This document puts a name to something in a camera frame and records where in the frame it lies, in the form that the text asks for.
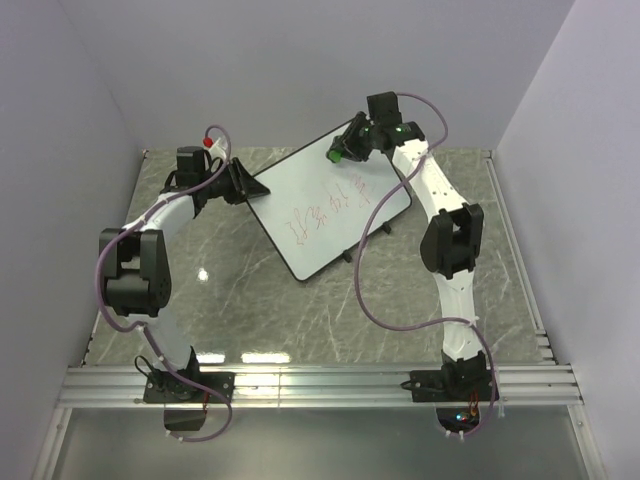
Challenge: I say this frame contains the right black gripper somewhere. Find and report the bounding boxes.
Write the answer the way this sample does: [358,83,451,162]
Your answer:
[329,112,378,163]

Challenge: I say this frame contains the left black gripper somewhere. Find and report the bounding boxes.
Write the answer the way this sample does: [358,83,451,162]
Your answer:
[200,158,270,205]

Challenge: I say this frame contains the green whiteboard eraser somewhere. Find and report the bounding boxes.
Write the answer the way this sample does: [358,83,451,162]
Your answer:
[326,148,344,164]

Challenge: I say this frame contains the white whiteboard black frame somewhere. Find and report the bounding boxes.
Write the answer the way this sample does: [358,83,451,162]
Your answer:
[248,124,401,282]

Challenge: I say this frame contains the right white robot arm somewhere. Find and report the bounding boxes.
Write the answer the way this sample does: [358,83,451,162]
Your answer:
[327,112,494,401]

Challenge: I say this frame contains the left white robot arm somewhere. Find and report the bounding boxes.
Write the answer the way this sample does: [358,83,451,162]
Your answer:
[94,147,270,402]

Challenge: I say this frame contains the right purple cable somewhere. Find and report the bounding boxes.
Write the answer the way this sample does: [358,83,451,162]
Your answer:
[353,92,501,443]

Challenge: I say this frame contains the purple cable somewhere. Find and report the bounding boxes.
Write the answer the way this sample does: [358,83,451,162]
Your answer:
[95,124,235,444]
[353,92,501,443]

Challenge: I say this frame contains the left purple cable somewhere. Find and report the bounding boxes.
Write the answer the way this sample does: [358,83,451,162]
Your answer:
[95,124,235,444]

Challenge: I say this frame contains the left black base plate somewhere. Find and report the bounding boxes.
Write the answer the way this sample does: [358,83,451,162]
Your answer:
[142,372,237,406]

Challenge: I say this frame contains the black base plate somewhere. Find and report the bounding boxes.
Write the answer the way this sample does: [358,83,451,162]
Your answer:
[400,366,500,403]
[142,372,237,406]

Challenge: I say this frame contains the aluminium rail frame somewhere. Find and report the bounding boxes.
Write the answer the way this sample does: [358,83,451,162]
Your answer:
[41,149,588,479]

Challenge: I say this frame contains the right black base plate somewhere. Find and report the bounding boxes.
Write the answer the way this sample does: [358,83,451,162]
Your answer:
[400,366,500,403]

